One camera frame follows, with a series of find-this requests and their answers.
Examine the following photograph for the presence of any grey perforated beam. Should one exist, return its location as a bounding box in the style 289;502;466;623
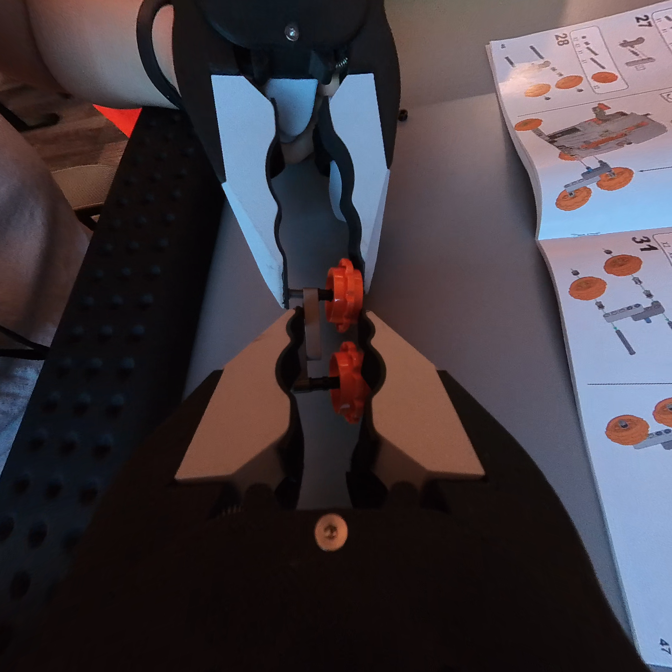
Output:
298;287;324;364

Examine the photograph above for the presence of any person's left hand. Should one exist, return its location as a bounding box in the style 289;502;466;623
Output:
281;134;317;166

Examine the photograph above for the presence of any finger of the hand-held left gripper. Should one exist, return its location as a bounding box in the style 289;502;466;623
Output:
314;73;390;295
211;73;292;310

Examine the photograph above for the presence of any white instruction booklet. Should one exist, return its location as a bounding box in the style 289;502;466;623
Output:
485;0;672;666

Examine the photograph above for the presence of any orange gear wheel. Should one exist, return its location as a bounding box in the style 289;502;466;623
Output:
324;257;364;333
328;341;366;424

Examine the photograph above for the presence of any grey desk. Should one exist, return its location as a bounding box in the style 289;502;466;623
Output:
181;0;672;657

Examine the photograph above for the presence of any black perforated panel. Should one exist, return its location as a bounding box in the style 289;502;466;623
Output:
0;107;225;631

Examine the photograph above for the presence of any person's left forearm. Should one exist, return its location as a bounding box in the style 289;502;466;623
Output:
29;0;182;110

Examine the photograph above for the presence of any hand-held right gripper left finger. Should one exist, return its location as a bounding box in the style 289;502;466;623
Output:
175;309;305;510

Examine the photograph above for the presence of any orange plastic seat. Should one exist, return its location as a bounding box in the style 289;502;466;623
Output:
93;104;144;139

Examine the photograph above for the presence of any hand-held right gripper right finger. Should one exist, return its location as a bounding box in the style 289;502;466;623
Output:
346;310;486;509

